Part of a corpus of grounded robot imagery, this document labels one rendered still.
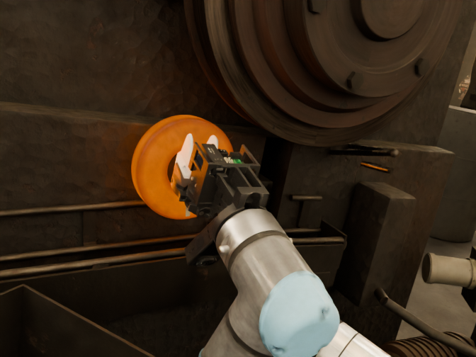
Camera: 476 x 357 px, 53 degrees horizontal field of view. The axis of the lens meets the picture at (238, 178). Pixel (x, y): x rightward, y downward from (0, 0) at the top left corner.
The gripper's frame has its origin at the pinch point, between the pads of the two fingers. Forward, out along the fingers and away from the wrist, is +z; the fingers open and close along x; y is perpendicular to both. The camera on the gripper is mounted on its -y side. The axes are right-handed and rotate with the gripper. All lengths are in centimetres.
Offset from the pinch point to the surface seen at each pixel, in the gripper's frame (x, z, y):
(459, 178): -251, 118, -79
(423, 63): -29.1, -7.1, 21.3
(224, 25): -1.3, 1.9, 19.2
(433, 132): -65, 13, 1
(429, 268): -50, -13, -15
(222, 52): -1.7, 1.0, 15.8
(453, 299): -184, 43, -104
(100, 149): 11.1, 6.0, -3.0
